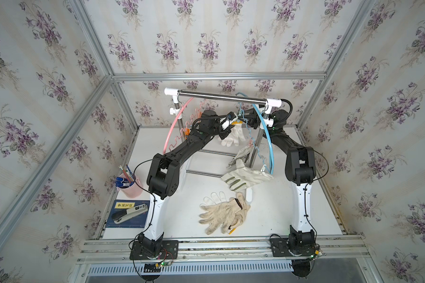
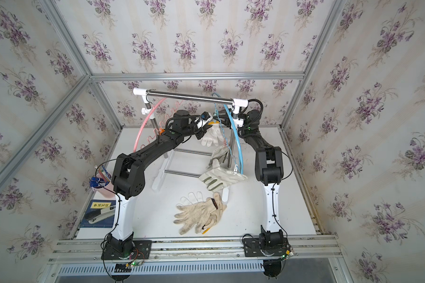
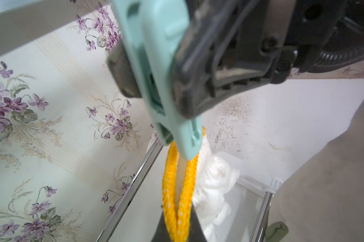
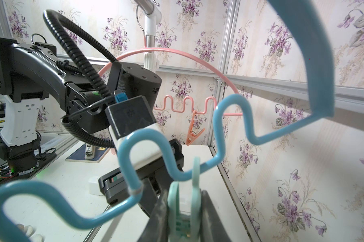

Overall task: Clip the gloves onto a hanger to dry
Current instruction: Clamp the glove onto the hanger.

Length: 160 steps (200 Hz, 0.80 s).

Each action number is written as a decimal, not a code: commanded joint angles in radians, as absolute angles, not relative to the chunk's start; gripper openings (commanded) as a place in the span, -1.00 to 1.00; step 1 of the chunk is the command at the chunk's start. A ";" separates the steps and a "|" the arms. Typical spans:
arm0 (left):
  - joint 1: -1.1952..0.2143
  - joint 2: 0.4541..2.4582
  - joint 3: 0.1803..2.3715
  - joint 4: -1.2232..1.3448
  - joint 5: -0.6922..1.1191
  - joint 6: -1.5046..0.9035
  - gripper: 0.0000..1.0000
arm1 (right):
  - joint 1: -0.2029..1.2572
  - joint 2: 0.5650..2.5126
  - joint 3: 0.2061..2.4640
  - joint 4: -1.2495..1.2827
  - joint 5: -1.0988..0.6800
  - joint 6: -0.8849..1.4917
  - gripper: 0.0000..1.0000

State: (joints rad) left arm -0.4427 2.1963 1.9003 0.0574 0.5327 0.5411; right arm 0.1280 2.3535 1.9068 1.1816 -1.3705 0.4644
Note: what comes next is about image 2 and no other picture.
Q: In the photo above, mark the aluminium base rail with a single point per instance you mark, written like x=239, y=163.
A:
x=85, y=251

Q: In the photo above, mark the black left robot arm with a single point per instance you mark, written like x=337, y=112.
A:
x=118, y=244

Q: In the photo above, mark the small circuit board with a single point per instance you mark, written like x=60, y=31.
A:
x=126, y=268

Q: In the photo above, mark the pink pen cup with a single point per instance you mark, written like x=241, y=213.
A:
x=106, y=192

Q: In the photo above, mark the white and steel drying rack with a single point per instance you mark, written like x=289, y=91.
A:
x=176, y=130

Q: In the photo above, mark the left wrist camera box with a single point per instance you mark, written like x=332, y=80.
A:
x=204, y=119

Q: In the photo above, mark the blue wavy hanger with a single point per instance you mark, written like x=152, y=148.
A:
x=237, y=142

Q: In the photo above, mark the white glove with grey strap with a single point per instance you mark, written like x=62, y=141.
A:
x=217, y=178

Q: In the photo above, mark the pink wavy hanger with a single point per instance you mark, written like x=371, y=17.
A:
x=149, y=116

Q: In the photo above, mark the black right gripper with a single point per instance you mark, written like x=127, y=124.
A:
x=226, y=118

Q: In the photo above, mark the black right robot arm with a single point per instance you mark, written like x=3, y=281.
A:
x=244, y=121

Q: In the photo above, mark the blue book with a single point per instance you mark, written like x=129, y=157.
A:
x=99, y=204

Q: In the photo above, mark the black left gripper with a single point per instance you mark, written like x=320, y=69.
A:
x=200, y=131

